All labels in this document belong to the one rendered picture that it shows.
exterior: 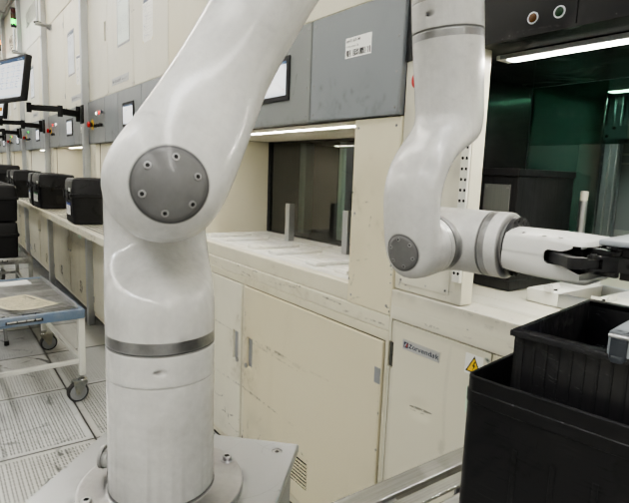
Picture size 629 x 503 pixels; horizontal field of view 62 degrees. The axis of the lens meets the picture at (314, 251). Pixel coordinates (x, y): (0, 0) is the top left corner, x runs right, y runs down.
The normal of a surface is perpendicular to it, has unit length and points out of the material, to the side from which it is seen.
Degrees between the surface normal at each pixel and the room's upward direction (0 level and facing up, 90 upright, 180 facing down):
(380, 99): 90
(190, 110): 62
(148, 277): 25
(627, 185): 90
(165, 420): 90
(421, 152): 51
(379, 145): 90
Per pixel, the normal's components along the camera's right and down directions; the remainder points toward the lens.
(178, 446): 0.54, 0.14
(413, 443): -0.81, 0.06
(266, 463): 0.04, -0.99
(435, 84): -0.54, 0.20
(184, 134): 0.44, -0.30
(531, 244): -0.76, -0.15
